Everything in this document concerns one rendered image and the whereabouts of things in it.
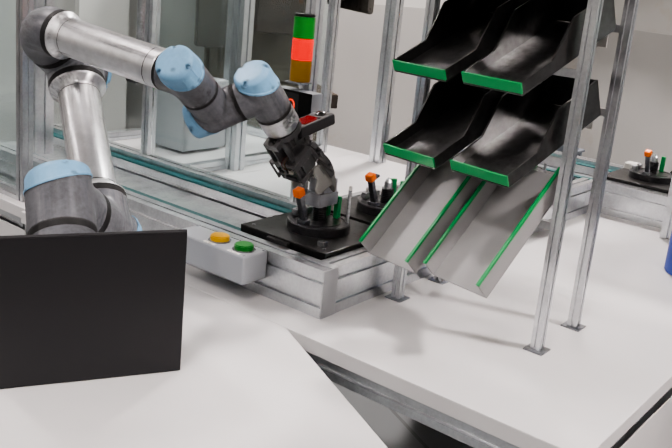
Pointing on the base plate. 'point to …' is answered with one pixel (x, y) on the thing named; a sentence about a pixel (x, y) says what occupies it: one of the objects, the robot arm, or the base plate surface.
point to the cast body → (321, 196)
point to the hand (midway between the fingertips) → (324, 181)
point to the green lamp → (304, 27)
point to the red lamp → (302, 49)
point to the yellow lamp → (300, 71)
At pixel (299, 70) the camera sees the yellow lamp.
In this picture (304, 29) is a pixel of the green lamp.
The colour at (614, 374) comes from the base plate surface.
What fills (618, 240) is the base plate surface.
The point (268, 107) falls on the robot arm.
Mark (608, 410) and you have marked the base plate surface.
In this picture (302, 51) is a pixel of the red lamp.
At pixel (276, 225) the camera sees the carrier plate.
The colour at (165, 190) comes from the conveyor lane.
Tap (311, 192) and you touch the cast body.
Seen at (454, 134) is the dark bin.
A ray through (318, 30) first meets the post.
